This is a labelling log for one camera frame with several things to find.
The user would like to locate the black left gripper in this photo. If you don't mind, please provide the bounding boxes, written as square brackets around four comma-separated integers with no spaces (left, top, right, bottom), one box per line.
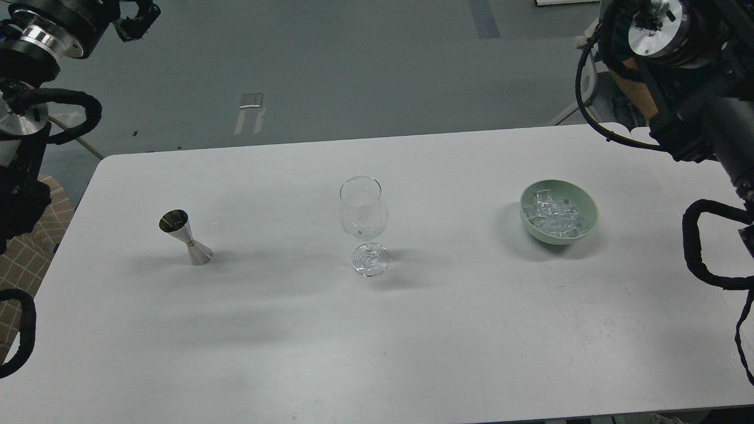
[12,1,161,59]

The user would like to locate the steel double jigger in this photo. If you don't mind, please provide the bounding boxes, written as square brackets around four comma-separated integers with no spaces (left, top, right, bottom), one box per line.
[158,209,214,266]

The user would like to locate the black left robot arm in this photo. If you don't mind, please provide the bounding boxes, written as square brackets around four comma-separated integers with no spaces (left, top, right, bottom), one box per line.
[1,1,161,377]

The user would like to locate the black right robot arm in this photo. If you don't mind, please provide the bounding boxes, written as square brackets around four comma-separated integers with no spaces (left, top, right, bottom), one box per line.
[574,1,752,327]

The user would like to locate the clear wine glass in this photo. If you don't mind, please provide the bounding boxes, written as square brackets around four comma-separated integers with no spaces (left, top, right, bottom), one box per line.
[339,176,390,277]

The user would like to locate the clear ice cubes pile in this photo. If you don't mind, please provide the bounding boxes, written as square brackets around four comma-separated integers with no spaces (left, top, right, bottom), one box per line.
[522,190,588,239]

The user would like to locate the checkered beige cushion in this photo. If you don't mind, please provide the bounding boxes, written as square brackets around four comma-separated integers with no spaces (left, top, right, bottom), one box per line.
[0,173,76,363]

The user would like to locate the green bowl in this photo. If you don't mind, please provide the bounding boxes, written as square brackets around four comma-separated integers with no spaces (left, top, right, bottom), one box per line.
[518,179,600,245]

